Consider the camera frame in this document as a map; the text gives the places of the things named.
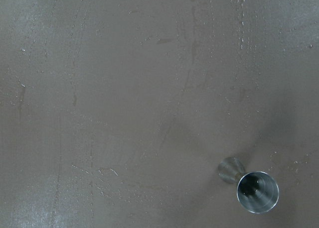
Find steel jigger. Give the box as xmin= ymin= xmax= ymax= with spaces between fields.
xmin=217 ymin=157 xmax=280 ymax=214

